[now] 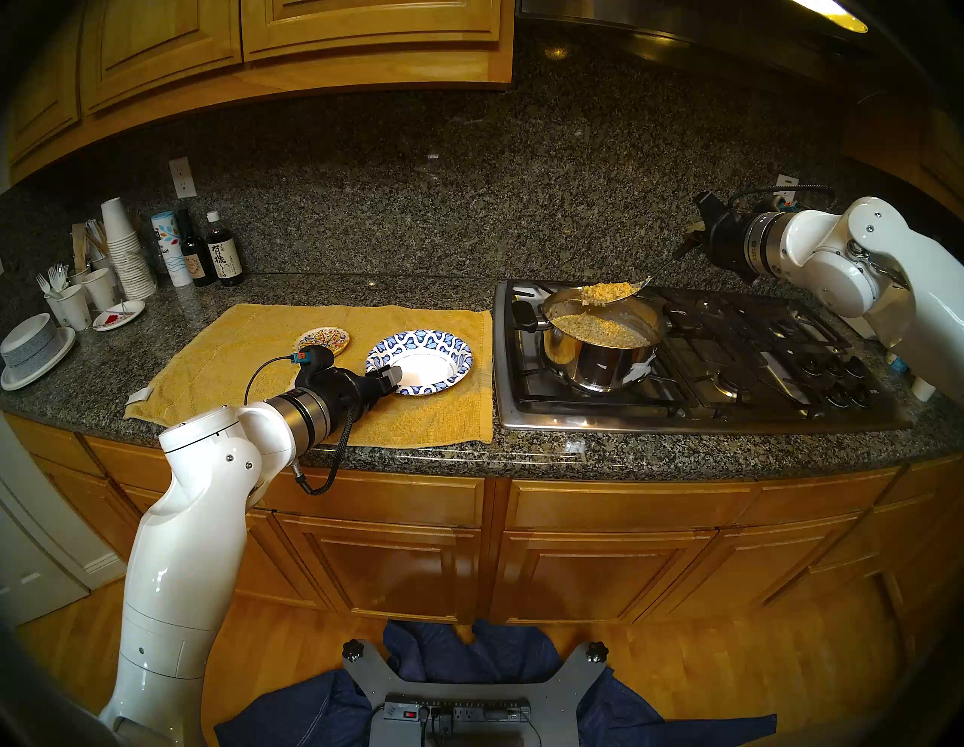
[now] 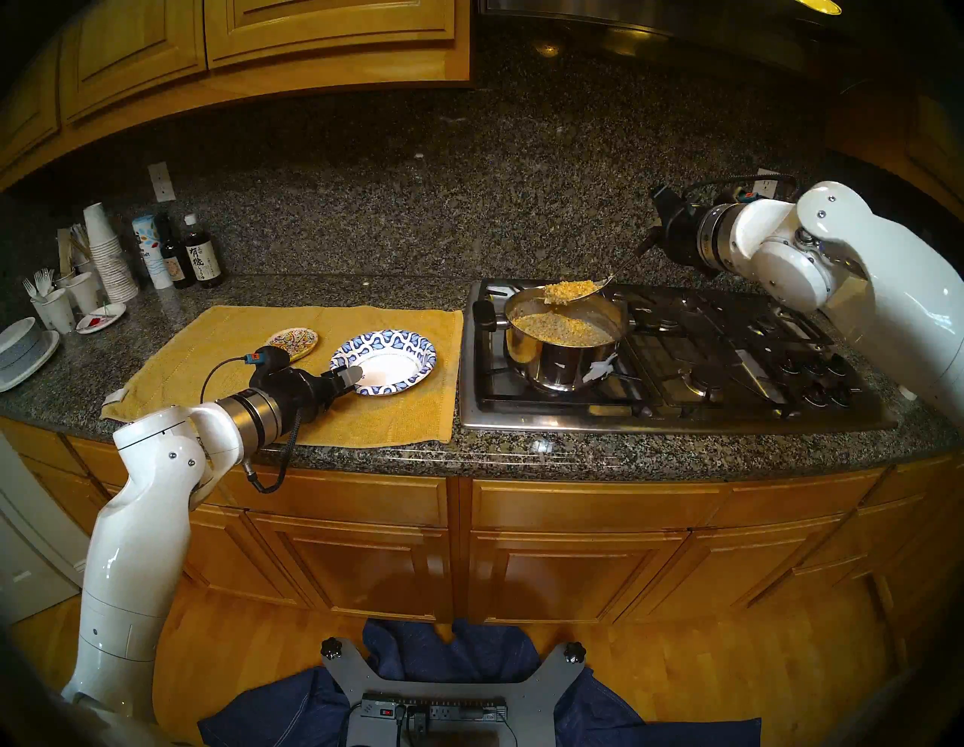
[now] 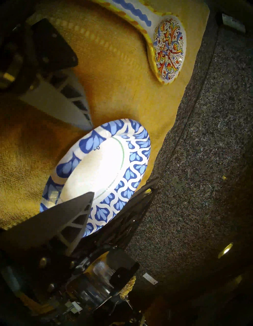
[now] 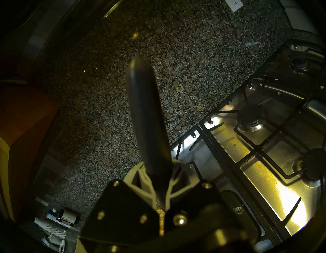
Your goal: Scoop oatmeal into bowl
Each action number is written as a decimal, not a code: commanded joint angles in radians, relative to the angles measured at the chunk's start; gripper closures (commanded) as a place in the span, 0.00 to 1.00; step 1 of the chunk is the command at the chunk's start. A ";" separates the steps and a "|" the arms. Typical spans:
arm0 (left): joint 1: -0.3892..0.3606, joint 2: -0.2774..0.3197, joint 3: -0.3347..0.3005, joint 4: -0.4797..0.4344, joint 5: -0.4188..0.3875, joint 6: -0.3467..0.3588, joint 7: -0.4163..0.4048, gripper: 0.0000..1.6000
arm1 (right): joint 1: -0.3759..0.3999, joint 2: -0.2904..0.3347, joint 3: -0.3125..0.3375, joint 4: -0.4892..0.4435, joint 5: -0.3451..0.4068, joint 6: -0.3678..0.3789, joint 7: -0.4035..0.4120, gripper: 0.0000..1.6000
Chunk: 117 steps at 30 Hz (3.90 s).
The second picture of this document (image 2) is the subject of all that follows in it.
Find black gas stovetop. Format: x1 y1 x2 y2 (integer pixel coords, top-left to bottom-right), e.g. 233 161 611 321
458 279 901 436

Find dark wooden wall cabinet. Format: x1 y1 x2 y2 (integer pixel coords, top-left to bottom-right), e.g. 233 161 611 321
825 90 964 219

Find blue denim cloth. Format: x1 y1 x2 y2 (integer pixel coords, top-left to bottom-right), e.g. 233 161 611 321
197 619 761 747

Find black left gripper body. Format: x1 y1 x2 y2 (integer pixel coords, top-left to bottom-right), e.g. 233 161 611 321
247 345 336 426

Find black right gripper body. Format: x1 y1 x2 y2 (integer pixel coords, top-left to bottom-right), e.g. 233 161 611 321
659 202 705 268

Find blue white paper bowl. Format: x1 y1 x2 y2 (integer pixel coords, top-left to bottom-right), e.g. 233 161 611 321
330 329 438 397

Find thin black cable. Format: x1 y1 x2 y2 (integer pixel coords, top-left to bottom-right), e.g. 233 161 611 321
200 355 253 404

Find colourful ceramic spoon rest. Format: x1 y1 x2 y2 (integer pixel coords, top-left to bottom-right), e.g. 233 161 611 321
265 327 319 364

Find stainless steel saucepan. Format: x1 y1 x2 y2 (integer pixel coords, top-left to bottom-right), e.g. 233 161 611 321
473 285 632 394

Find wooden base cabinets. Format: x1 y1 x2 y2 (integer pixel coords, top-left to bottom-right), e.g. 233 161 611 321
0 414 964 626

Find soy sauce bottle white cap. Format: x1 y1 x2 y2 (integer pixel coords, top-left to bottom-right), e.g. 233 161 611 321
183 213 224 290

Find yellow terry towel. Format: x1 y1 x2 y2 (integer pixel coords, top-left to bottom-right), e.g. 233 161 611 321
102 303 465 450

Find dark bottle brown label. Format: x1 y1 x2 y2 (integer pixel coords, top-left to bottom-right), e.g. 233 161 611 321
157 213 197 290

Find light wooden wall cabinet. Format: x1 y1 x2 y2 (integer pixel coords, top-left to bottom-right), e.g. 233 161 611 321
0 0 473 189

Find grey robot base frame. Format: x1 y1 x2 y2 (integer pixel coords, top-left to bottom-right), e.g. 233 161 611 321
320 639 587 747

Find thick black coiled cable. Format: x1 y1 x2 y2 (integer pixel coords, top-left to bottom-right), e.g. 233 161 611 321
243 410 304 495

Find white paper cup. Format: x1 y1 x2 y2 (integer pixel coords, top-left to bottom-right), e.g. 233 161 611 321
30 288 78 334
62 271 100 315

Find black cable with metal plug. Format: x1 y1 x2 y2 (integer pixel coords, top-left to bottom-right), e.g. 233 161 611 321
680 173 799 208

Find stack of white paper cups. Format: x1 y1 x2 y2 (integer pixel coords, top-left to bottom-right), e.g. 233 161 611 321
81 202 140 303

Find dark range hood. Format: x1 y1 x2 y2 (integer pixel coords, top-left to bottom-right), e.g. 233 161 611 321
478 0 852 76

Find black handled steel ladle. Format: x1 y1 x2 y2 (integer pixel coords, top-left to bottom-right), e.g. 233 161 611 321
542 222 675 306

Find small white saucer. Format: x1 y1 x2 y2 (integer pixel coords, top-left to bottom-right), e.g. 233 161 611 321
75 302 127 334

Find grey speckled bowl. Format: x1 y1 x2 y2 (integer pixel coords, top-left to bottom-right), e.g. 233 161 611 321
0 316 42 371

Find white salt canister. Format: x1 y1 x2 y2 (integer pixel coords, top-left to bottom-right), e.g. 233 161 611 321
132 215 174 291

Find wooden chopsticks bundle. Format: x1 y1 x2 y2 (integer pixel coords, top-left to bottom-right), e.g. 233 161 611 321
56 224 91 276

